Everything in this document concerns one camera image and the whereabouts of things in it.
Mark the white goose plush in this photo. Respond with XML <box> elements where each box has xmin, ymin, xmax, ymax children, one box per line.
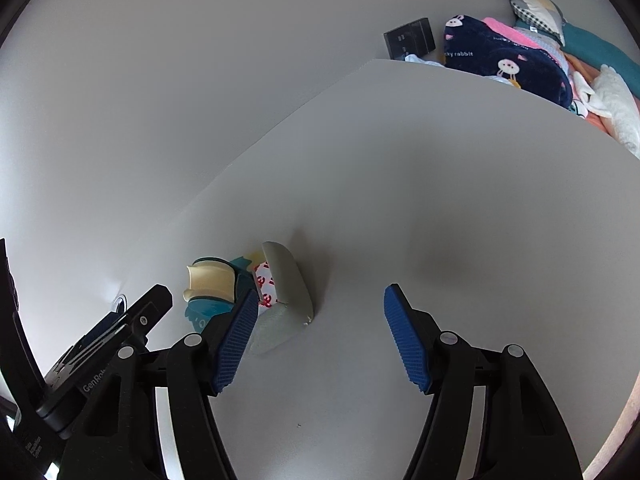
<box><xmin>592</xmin><ymin>64</ymin><xmax>640</xmax><ymax>159</ymax></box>

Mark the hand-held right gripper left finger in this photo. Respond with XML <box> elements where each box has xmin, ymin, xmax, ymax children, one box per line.
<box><xmin>59</xmin><ymin>287</ymin><xmax>261</xmax><ymax>480</ymax></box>

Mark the black box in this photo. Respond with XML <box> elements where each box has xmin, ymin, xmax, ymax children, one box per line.
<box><xmin>383</xmin><ymin>17</ymin><xmax>437</xmax><ymax>61</ymax></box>

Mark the white foam packet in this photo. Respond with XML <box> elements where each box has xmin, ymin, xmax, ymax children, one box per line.
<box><xmin>247</xmin><ymin>302</ymin><xmax>309</xmax><ymax>356</ymax></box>

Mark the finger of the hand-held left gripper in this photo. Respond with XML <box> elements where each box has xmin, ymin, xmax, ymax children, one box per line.
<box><xmin>42</xmin><ymin>284</ymin><xmax>174</xmax><ymax>388</ymax></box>

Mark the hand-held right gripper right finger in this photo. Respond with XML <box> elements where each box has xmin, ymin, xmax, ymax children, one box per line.
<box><xmin>383</xmin><ymin>282</ymin><xmax>584</xmax><ymax>480</ymax></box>

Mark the grey pouch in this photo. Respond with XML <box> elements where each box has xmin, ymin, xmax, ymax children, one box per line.
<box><xmin>261</xmin><ymin>241</ymin><xmax>315</xmax><ymax>327</ymax></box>

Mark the pink cloth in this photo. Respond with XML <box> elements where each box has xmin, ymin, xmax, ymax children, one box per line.
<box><xmin>482</xmin><ymin>17</ymin><xmax>544</xmax><ymax>51</ymax></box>

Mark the teal pillow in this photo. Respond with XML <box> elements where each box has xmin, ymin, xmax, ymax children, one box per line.
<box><xmin>515</xmin><ymin>20</ymin><xmax>640</xmax><ymax>99</ymax></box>

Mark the beige tape roll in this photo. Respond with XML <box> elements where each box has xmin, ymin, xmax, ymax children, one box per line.
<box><xmin>182</xmin><ymin>258</ymin><xmax>239</xmax><ymax>306</ymax></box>

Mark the navy rabbit print blanket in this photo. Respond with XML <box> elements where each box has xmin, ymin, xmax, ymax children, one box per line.
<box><xmin>442</xmin><ymin>14</ymin><xmax>574</xmax><ymax>110</ymax></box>

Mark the white printed cloth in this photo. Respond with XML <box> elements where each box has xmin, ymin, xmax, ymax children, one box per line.
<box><xmin>570</xmin><ymin>71</ymin><xmax>597</xmax><ymax>119</ymax></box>

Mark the bed with pink sheet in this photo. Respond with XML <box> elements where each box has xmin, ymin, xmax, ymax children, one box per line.
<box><xmin>565</xmin><ymin>52</ymin><xmax>640</xmax><ymax>162</ymax></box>

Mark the light blue small cloth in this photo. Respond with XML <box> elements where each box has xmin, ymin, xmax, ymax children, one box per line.
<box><xmin>404</xmin><ymin>53</ymin><xmax>446</xmax><ymax>69</ymax></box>

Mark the grey checked patchwork pillow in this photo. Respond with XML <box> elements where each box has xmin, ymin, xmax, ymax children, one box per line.
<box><xmin>509</xmin><ymin>0</ymin><xmax>569</xmax><ymax>47</ymax></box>

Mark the teal tape dispenser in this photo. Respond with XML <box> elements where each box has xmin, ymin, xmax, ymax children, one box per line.
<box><xmin>182</xmin><ymin>255</ymin><xmax>262</xmax><ymax>334</ymax></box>

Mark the white wrapper with red print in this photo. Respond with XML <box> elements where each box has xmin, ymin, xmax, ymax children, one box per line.
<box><xmin>252</xmin><ymin>260</ymin><xmax>279</xmax><ymax>309</ymax></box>

